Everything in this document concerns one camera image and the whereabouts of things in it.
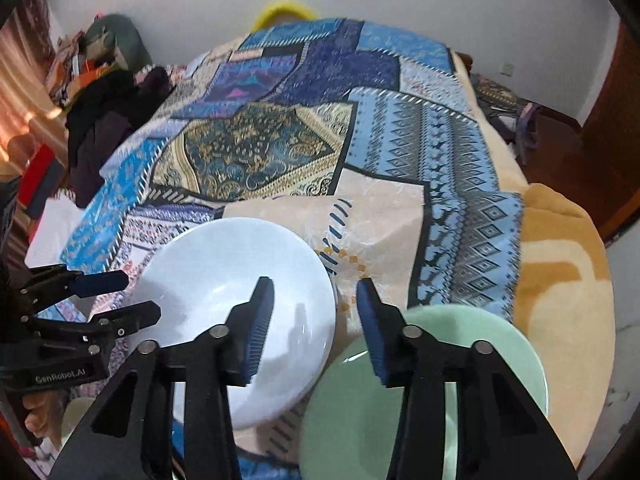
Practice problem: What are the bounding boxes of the pile of colourful packets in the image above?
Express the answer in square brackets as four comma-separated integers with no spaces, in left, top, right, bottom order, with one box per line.
[45,30,108,106]

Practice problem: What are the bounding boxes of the blue patchwork blanket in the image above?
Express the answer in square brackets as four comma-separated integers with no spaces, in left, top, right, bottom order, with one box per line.
[60,17,526,476]

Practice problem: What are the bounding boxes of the dark patterned cushion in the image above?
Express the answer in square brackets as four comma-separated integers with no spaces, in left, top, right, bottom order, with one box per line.
[470,72,523,111]

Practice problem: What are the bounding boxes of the yellow fuzzy cushion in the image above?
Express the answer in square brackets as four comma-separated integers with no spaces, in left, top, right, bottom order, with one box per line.
[251,0,321,31]

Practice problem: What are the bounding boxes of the white paper sheets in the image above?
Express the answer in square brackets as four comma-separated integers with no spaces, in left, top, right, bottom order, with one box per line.
[25,190,93,271]

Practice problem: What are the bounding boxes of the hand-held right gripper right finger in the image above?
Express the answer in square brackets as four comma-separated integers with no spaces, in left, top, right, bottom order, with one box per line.
[356,277,578,480]

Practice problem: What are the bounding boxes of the pile of dark clothes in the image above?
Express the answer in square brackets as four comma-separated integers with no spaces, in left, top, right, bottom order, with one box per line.
[65,65,173,208]

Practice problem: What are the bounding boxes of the beige orange green blanket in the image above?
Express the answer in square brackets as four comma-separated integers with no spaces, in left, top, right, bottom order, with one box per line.
[450,50,616,466]

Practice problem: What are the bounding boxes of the green bowl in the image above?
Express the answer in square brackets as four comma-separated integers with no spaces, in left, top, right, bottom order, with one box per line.
[299,304,549,480]

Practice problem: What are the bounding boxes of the grey purple bag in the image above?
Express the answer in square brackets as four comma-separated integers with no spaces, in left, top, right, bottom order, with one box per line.
[487,102,543,166]

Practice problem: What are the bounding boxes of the red box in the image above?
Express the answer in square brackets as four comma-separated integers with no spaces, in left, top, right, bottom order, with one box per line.
[17,142,68,216]

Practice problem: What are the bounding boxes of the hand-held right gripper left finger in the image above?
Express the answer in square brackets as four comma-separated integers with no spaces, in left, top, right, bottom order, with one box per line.
[47,276,276,480]

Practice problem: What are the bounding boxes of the white bowl with dark spots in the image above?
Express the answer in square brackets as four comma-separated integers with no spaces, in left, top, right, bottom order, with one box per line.
[120,216,337,431]

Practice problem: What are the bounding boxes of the pink satin curtain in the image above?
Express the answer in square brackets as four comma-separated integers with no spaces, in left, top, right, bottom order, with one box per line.
[0,0,66,161]

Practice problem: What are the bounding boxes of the person's left hand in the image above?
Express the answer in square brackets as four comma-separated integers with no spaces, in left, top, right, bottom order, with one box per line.
[22,392,68,443]

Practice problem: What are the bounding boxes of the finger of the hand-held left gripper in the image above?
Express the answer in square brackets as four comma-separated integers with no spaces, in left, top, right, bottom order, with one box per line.
[35,301,162,356]
[20,267,130,311]

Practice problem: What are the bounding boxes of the grey green plush toy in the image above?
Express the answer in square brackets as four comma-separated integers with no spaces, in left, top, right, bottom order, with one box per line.
[82,12,153,68]

